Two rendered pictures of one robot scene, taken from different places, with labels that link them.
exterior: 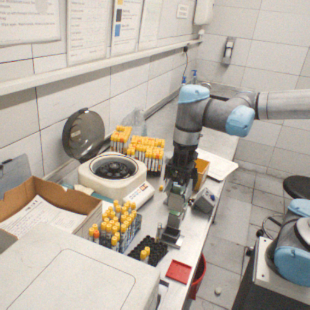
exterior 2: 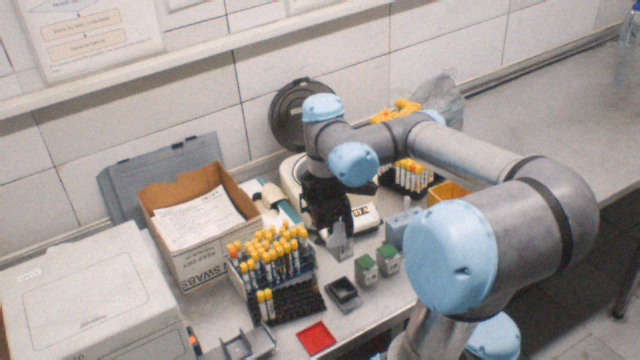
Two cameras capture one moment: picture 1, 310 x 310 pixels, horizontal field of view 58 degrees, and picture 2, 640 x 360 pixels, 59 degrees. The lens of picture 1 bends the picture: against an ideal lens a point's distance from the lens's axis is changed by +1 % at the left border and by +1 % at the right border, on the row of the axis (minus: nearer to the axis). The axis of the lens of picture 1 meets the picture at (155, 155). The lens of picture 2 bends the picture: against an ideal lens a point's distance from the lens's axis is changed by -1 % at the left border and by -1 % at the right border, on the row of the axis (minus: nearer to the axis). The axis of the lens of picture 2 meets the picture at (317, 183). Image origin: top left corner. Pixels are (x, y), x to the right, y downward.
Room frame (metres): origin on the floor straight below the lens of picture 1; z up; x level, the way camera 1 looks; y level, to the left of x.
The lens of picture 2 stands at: (0.06, -0.68, 1.93)
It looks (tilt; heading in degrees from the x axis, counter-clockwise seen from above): 38 degrees down; 44
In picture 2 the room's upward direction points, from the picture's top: 5 degrees counter-clockwise
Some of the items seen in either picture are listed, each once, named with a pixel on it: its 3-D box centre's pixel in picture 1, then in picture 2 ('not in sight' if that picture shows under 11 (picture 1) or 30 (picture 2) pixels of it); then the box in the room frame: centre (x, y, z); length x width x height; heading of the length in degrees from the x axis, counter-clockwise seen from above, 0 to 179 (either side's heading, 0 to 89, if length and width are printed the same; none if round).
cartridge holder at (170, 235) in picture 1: (171, 235); (343, 291); (0.74, -0.09, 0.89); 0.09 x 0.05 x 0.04; 71
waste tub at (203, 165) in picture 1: (191, 172); (461, 208); (1.13, -0.18, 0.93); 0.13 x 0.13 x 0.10; 67
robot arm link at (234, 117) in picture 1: (230, 116); (355, 152); (0.69, -0.18, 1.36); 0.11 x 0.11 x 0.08; 63
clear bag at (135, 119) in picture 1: (132, 125); (433, 100); (1.52, 0.15, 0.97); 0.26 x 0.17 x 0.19; 177
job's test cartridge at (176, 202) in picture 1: (177, 199); (340, 243); (0.74, -0.09, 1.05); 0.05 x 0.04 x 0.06; 72
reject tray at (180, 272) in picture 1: (179, 271); (316, 337); (0.61, -0.12, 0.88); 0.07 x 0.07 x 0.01; 71
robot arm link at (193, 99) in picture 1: (192, 108); (324, 127); (0.72, -0.08, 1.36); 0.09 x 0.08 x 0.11; 63
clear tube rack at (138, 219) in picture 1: (115, 235); (272, 263); (0.69, 0.10, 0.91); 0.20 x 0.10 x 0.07; 161
